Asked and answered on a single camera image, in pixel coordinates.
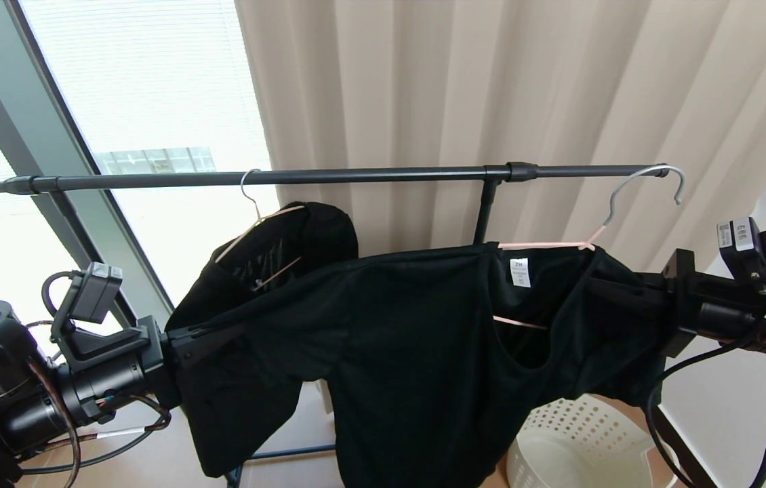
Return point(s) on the beige curtain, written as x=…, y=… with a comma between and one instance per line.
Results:
x=491, y=81

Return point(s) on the black clothes rack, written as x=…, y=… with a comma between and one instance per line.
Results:
x=356, y=175

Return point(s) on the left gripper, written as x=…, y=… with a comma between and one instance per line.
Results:
x=112, y=390

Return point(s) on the heap of clothes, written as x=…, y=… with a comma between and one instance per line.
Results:
x=410, y=352

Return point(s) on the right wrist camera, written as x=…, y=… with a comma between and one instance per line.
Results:
x=749, y=251

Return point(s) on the pink clothes hanger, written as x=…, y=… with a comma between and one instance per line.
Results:
x=546, y=245
x=245, y=184

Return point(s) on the white laundry basket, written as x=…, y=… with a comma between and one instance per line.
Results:
x=573, y=447

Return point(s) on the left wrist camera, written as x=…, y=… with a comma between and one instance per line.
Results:
x=95, y=295

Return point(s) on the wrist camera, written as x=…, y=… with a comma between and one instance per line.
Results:
x=95, y=295
x=749, y=251

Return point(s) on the window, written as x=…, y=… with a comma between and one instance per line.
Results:
x=152, y=81

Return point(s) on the black garment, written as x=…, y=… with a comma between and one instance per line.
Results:
x=315, y=230

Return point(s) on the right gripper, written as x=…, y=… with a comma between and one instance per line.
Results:
x=722, y=318

